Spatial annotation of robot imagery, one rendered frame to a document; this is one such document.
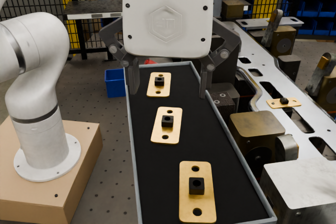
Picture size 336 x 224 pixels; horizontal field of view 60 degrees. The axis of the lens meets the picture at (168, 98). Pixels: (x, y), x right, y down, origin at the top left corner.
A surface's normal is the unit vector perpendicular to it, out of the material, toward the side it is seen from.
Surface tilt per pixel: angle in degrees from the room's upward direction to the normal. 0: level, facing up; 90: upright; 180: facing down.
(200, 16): 89
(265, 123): 0
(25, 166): 4
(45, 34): 62
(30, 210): 90
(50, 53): 104
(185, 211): 0
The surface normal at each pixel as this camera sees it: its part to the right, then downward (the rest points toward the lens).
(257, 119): 0.00, -0.84
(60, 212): -0.11, 0.54
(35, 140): 0.15, 0.59
